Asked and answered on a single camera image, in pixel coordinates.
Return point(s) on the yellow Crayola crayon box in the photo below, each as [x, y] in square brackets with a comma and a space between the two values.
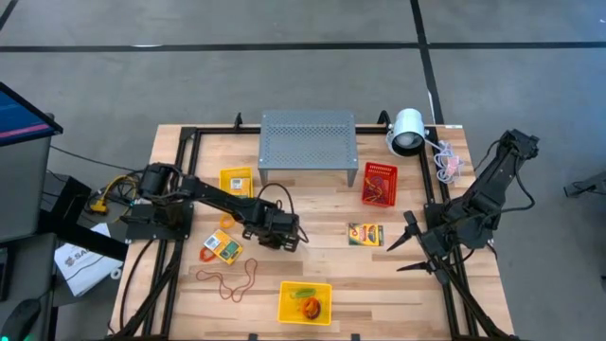
[365, 235]
[237, 184]
[222, 246]

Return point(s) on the black computer mouse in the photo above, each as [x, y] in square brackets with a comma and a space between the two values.
[21, 319]

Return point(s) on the green coil wristband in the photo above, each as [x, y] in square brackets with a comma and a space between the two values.
[303, 292]

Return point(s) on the grey perforated metal riser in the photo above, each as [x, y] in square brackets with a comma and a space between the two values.
[308, 142]

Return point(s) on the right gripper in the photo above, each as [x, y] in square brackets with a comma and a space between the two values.
[438, 239]

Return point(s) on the monitor with blue screen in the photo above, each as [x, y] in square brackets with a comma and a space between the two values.
[19, 118]

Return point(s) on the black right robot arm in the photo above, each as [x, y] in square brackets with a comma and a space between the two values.
[492, 184]

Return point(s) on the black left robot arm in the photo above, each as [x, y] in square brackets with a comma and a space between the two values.
[213, 194]

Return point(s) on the black floor stand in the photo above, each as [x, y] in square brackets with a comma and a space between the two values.
[582, 188]

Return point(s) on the black aluminium table frame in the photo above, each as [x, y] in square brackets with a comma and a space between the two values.
[222, 130]

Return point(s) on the yellow plastic basket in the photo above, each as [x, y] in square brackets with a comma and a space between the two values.
[225, 176]
[284, 315]

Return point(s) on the yellow rubber band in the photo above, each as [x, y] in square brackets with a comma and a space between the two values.
[374, 189]

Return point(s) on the black stand bar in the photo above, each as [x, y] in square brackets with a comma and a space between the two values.
[80, 235]

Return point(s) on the white paper booklet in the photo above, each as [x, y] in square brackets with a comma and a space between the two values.
[85, 270]

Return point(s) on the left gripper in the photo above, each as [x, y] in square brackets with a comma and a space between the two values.
[274, 227]

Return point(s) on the white spotlight lamp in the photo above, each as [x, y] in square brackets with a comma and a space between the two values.
[407, 128]

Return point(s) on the red plastic basket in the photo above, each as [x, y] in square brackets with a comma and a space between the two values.
[379, 165]

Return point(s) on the large red rubber band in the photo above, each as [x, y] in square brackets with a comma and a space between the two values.
[256, 272]

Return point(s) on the yellow coil wristband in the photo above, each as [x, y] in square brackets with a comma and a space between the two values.
[220, 221]

